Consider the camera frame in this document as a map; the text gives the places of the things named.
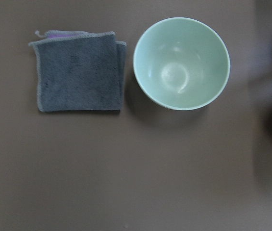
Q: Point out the mint green bowl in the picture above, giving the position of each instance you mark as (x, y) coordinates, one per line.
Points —
(181, 64)

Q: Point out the grey folded cloth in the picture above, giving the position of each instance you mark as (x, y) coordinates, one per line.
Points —
(79, 71)

